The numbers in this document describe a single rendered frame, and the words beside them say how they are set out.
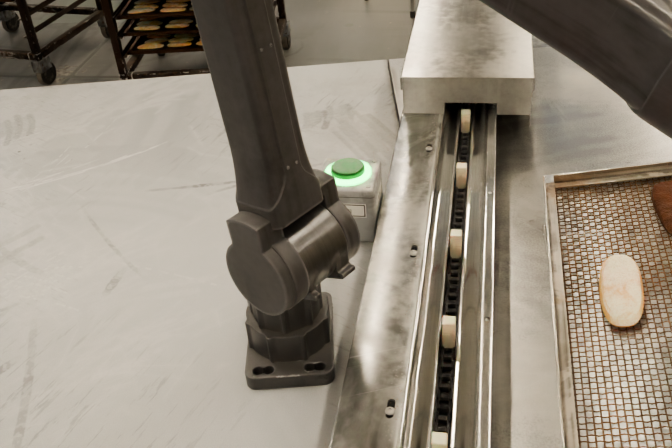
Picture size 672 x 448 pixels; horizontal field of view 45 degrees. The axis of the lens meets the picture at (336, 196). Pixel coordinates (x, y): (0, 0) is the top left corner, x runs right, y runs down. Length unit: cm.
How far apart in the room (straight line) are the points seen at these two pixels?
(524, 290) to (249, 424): 33
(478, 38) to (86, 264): 64
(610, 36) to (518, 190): 63
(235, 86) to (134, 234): 43
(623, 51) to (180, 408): 54
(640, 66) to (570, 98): 85
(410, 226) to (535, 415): 26
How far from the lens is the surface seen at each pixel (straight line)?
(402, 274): 85
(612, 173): 94
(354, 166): 94
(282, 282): 69
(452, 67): 114
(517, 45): 120
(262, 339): 79
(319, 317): 79
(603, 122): 122
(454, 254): 90
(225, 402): 80
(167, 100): 136
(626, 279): 79
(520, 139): 116
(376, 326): 79
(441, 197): 98
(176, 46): 315
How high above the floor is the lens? 140
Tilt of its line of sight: 34 degrees down
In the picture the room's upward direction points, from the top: 5 degrees counter-clockwise
